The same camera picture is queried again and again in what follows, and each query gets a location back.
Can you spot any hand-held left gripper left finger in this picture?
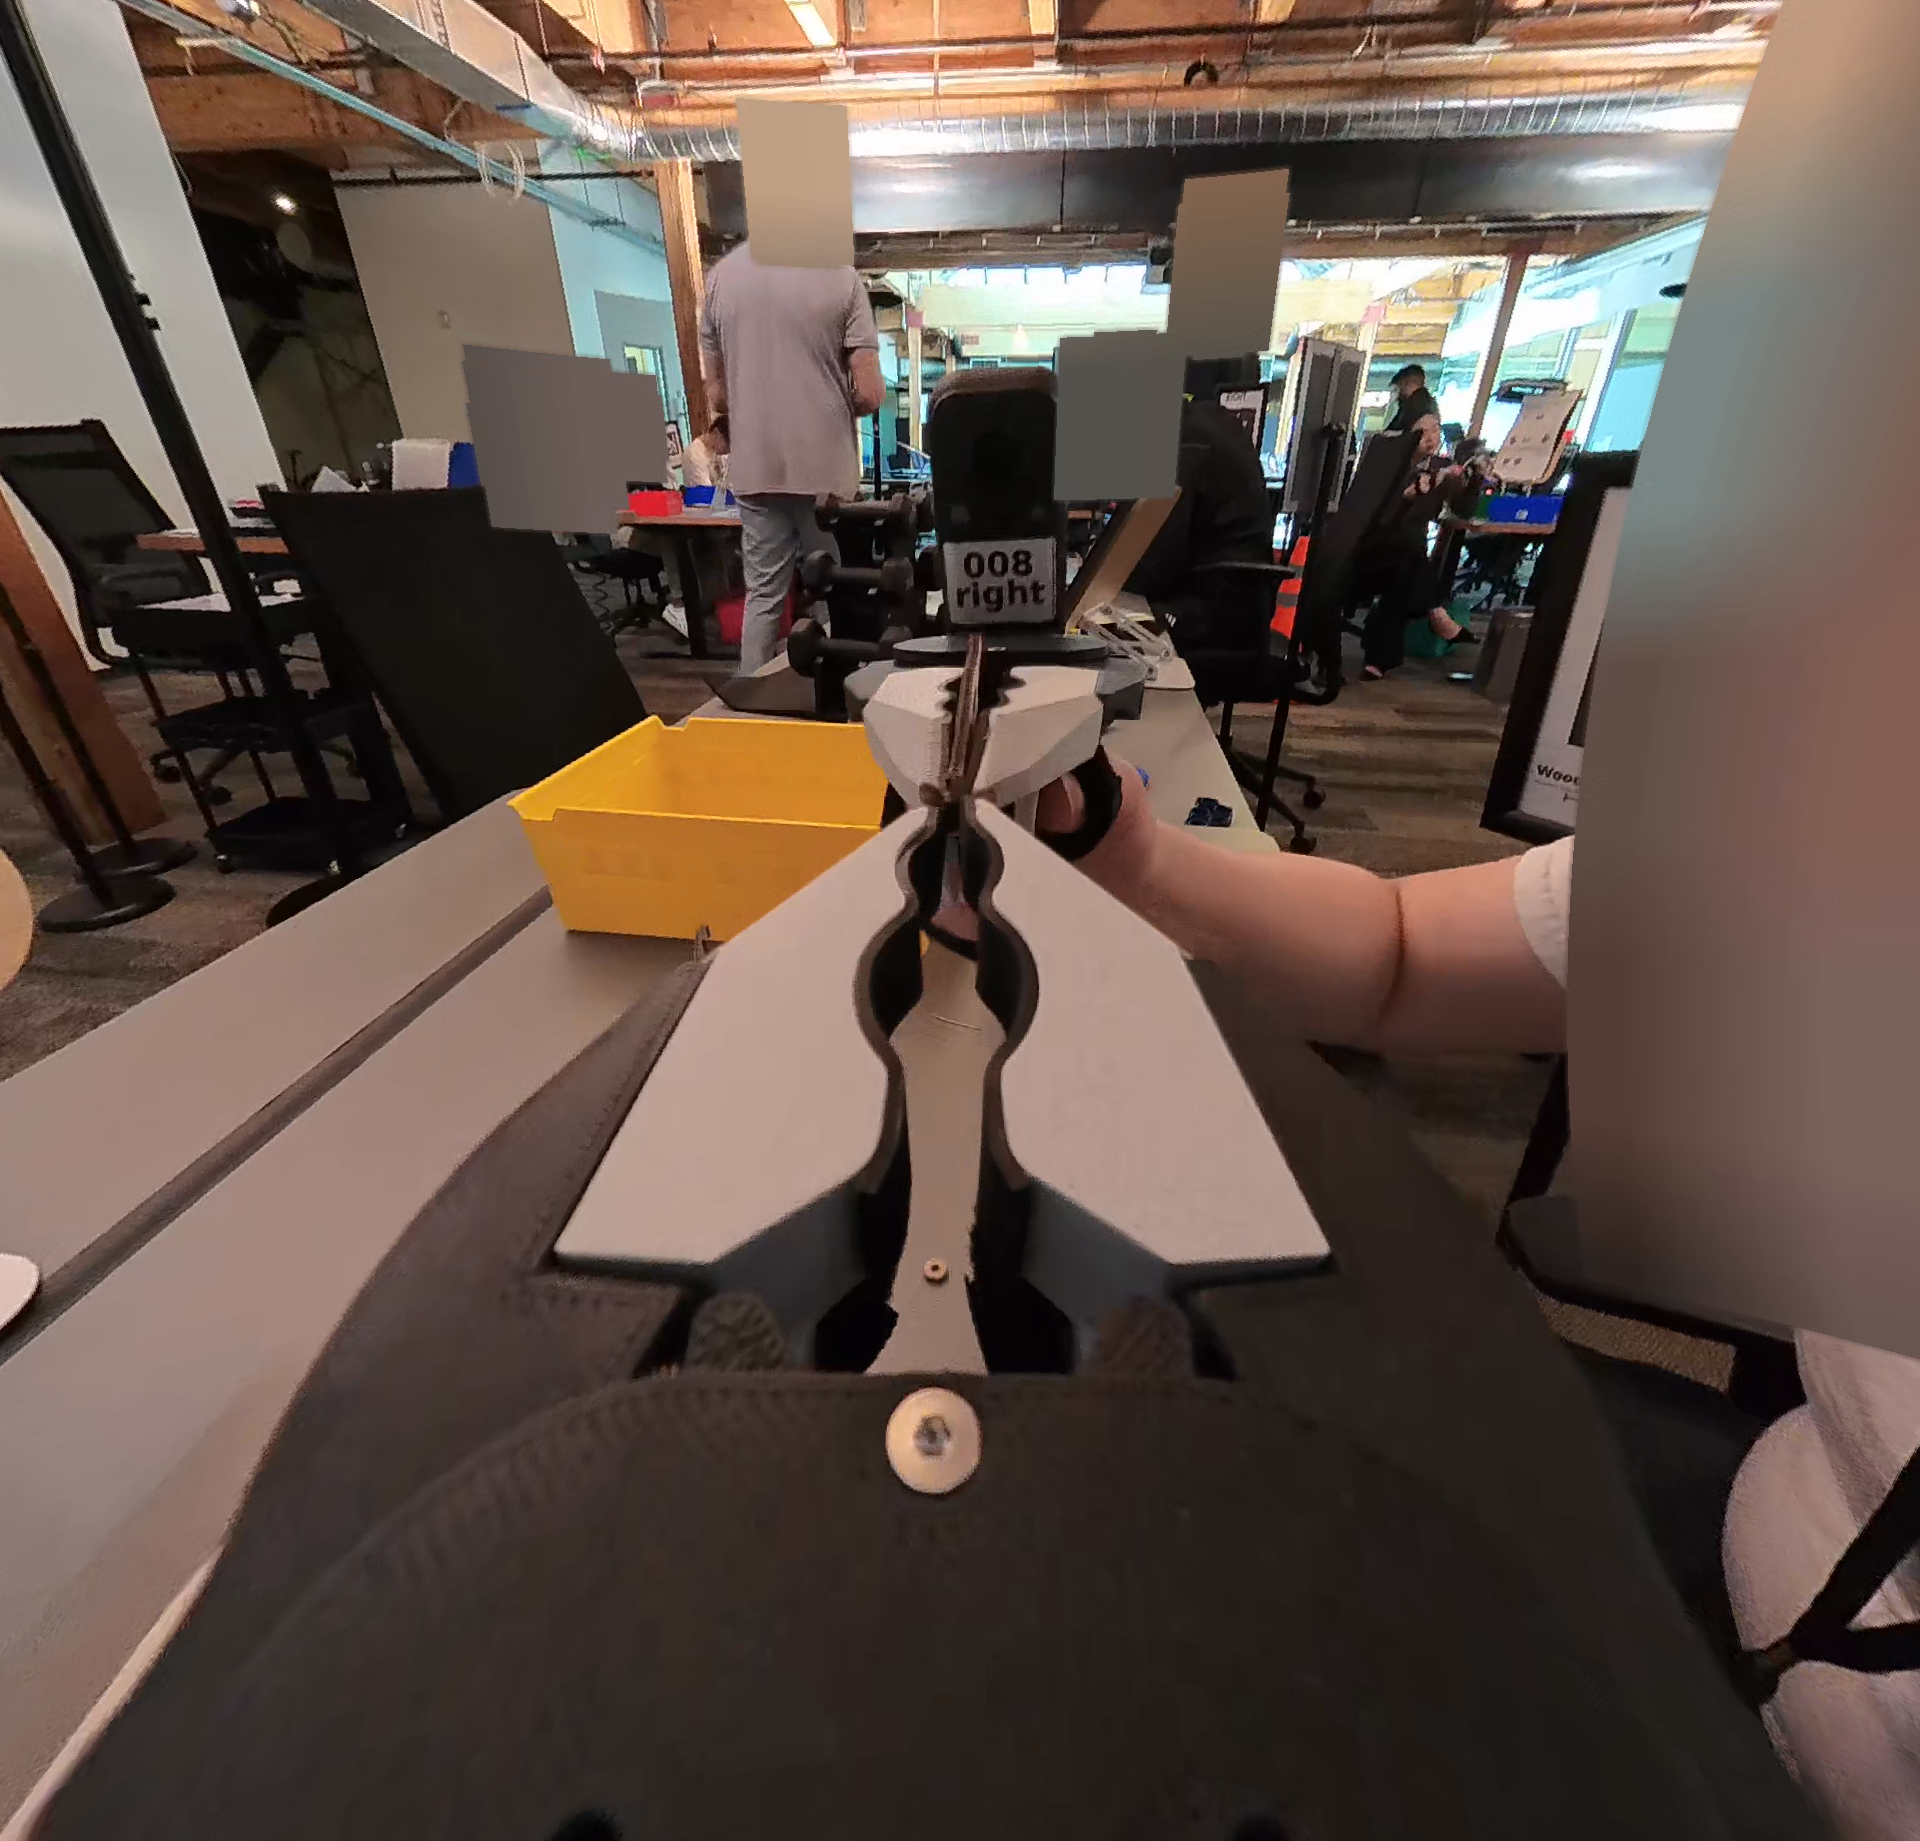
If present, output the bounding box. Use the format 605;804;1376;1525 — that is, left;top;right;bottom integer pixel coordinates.
554;804;953;1376

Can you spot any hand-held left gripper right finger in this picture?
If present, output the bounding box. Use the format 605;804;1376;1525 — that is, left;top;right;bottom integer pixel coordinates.
959;797;1334;1376

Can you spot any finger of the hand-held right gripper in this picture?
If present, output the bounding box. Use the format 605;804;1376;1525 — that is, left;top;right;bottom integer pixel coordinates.
868;673;965;823
980;675;1103;829

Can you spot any person's right forearm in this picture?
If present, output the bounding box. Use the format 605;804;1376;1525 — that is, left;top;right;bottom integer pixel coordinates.
1184;821;1568;1055

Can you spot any person's right hand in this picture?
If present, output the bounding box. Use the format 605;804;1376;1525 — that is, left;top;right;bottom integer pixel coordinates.
1065;751;1201;961

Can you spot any black knobbed stand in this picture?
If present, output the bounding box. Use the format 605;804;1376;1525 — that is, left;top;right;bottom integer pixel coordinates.
717;495;939;718

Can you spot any black office chair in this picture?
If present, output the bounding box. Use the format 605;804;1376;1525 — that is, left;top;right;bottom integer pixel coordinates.
1184;431;1419;841

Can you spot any yellow plastic bin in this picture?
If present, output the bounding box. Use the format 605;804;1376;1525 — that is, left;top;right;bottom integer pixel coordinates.
510;716;901;940

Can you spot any wooden office desk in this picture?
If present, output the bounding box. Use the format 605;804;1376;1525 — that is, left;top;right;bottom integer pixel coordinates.
614;506;751;657

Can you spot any black partition panel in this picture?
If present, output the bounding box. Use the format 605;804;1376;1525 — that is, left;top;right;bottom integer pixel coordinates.
262;482;649;823

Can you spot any black framed marker sign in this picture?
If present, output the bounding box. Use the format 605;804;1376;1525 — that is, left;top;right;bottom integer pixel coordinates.
1482;451;1639;845

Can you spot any person in white shirt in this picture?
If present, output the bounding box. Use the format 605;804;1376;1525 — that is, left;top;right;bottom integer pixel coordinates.
1513;836;1920;1841

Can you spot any long round ceiling duct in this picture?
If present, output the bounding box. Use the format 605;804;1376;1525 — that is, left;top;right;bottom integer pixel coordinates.
629;83;1744;159

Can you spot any silver ventilation duct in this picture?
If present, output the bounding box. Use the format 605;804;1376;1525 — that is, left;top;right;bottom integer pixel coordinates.
284;0;661;170

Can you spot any black strap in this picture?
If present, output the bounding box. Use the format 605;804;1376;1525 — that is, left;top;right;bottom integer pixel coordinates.
1740;1481;1920;1708

